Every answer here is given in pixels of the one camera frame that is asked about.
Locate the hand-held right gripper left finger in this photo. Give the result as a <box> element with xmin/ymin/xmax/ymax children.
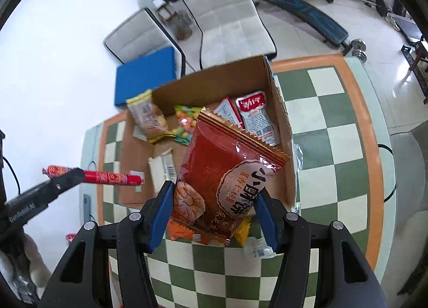
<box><xmin>38</xmin><ymin>181</ymin><xmax>176</xmax><ymax>308</ymax></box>

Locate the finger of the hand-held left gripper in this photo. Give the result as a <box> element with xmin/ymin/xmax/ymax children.
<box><xmin>15</xmin><ymin>168</ymin><xmax>85</xmax><ymax>200</ymax></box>

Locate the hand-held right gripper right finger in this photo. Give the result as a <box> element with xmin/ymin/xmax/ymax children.
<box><xmin>253</xmin><ymin>191</ymin><xmax>390</xmax><ymax>308</ymax></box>

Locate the orange snack packet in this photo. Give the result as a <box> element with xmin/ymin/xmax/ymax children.
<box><xmin>166</xmin><ymin>218</ymin><xmax>201</xmax><ymax>244</ymax></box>

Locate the yellow snack packet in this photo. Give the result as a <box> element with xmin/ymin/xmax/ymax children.
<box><xmin>233</xmin><ymin>216</ymin><xmax>252</xmax><ymax>248</ymax></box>

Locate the clear wrapper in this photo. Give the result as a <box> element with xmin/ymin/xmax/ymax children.
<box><xmin>243</xmin><ymin>237</ymin><xmax>278</xmax><ymax>259</ymax></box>

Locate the red sausage stick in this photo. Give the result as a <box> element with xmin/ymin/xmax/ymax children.
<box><xmin>42</xmin><ymin>165</ymin><xmax>145</xmax><ymax>186</ymax></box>

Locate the white wafer packet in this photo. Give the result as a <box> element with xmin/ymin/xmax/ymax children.
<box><xmin>148</xmin><ymin>148</ymin><xmax>178</xmax><ymax>195</ymax></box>

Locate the red brown biscuit packet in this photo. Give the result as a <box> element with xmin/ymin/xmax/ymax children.
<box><xmin>170</xmin><ymin>106</ymin><xmax>289</xmax><ymax>246</ymax></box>

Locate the colourful candy ball packet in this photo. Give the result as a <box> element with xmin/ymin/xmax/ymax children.
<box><xmin>174</xmin><ymin>105</ymin><xmax>205</xmax><ymax>145</ymax></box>

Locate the beige cracker packet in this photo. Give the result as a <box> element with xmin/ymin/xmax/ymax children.
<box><xmin>126</xmin><ymin>90</ymin><xmax>169</xmax><ymax>144</ymax></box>

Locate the red white vacuum snack packet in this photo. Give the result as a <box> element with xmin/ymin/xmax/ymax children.
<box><xmin>235</xmin><ymin>92</ymin><xmax>281</xmax><ymax>147</ymax></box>
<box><xmin>213</xmin><ymin>97</ymin><xmax>244</xmax><ymax>130</ymax></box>

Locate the cardboard box blue print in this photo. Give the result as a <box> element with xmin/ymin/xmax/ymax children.
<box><xmin>120</xmin><ymin>55</ymin><xmax>297</xmax><ymax>210</ymax></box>

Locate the checkered green white table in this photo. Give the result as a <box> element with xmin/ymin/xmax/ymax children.
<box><xmin>82</xmin><ymin>54</ymin><xmax>393</xmax><ymax>308</ymax></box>

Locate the grey shell chair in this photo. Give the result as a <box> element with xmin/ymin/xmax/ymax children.
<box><xmin>384</xmin><ymin>127</ymin><xmax>428</xmax><ymax>295</ymax></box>

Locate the clear glass jar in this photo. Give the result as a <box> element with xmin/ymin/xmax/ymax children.
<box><xmin>175</xmin><ymin>10</ymin><xmax>194</xmax><ymax>40</ymax></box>

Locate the small dumbbell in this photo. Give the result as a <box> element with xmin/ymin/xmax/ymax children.
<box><xmin>349</xmin><ymin>39</ymin><xmax>368</xmax><ymax>59</ymax></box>

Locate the black perforated rack piece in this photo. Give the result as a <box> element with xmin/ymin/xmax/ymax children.
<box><xmin>401</xmin><ymin>40</ymin><xmax>428</xmax><ymax>104</ymax></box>

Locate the black blue sit-up bench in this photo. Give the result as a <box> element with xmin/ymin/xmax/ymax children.
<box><xmin>257</xmin><ymin>0</ymin><xmax>350</xmax><ymax>48</ymax></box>

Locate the white quilted chair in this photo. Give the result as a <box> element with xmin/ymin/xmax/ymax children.
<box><xmin>175</xmin><ymin>0</ymin><xmax>278</xmax><ymax>71</ymax></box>

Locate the black flat bench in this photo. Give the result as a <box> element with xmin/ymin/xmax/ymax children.
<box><xmin>391</xmin><ymin>0</ymin><xmax>422</xmax><ymax>41</ymax></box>

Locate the white chair black frame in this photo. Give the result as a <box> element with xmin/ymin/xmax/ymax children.
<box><xmin>104</xmin><ymin>8</ymin><xmax>188</xmax><ymax>76</ymax></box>

